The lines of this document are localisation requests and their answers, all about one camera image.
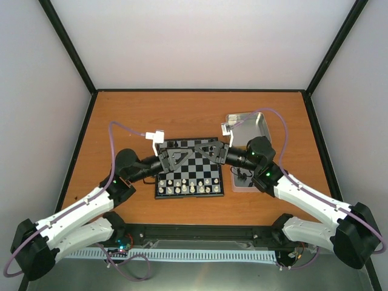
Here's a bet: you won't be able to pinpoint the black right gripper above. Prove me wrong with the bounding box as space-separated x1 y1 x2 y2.
194 141 259 172

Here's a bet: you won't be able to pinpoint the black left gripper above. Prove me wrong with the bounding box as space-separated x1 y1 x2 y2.
129 147 193 183

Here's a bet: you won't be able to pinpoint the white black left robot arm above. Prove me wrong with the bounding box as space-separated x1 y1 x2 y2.
10 148 193 281

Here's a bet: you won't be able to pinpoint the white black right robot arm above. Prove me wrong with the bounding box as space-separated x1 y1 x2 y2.
195 136 382 269

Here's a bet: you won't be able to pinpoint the black chess pieces in tin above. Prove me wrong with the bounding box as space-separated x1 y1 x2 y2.
235 168 253 187

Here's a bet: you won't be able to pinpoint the black white chessboard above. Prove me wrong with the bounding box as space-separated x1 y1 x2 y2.
155 150 224 199

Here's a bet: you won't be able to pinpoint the gold metal tin lid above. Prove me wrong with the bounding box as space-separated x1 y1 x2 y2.
226 112 272 147

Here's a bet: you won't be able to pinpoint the pink metal tin base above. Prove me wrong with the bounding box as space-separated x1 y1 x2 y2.
230 166 258 193

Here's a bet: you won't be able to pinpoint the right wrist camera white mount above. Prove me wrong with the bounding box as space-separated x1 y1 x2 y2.
221 122 234 147

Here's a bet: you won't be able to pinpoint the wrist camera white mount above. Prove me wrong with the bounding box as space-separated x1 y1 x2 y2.
221 122 234 147
145 130 165 156

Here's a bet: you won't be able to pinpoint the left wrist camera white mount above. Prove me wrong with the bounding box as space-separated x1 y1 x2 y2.
145 130 165 156

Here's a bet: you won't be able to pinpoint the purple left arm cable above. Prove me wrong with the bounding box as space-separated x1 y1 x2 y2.
3 121 147 278

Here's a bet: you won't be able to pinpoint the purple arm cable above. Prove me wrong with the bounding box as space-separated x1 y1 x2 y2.
3 121 147 278
230 107 384 253

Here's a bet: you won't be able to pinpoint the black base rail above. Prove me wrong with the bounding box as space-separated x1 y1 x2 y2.
125 224 273 243

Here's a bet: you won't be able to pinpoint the light blue cable duct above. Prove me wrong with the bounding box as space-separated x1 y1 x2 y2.
65 246 277 263

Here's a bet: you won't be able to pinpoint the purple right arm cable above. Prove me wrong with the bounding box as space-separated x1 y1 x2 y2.
230 107 384 253

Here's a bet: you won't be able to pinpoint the black frame post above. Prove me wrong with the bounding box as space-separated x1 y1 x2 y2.
38 0 97 94
306 0 368 97

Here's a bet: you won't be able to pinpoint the black left frame post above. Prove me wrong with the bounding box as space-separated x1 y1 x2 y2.
38 0 97 94

